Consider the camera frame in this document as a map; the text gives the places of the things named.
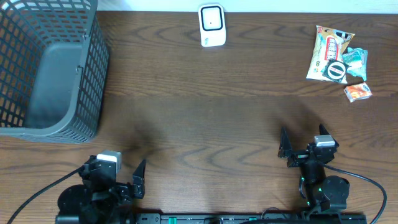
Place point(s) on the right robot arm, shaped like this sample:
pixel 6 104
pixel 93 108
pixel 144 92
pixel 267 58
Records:
pixel 324 194

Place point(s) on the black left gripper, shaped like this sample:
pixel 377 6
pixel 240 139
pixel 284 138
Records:
pixel 125 190

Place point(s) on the green Zam-Buk ointment box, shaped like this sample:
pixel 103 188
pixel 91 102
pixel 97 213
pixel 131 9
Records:
pixel 335 71

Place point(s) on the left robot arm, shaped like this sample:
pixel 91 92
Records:
pixel 100 198

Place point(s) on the grey plastic mesh basket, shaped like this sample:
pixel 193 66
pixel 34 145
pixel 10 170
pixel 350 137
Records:
pixel 54 62

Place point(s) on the orange snack packet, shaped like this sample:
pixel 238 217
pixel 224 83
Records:
pixel 359 91

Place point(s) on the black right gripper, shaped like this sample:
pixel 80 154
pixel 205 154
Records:
pixel 285 147

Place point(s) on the cream snack bag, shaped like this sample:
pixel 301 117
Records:
pixel 329 44

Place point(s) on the white barcode scanner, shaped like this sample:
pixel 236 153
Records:
pixel 212 25

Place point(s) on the teal white tissue packet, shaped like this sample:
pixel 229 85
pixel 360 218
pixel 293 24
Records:
pixel 361 71

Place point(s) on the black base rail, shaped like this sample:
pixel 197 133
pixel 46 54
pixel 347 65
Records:
pixel 155 218

